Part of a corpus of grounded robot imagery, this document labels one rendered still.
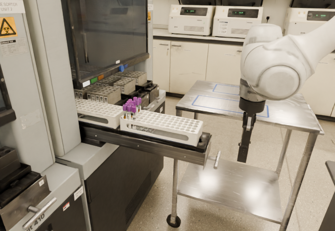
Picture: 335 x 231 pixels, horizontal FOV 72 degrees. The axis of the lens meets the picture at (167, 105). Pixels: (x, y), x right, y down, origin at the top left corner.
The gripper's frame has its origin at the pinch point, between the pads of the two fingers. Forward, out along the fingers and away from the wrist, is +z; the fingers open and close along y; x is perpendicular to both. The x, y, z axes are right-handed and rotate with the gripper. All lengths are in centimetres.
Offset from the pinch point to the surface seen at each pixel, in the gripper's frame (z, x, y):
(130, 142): 1.2, -39.4, 6.8
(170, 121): -6.4, -26.5, -0.7
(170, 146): -0.8, -24.0, 6.7
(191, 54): 13, -76, -229
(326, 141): 80, 85, -177
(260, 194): 52, 15, -42
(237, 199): 52, 3, -33
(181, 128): -6.6, -21.3, 3.2
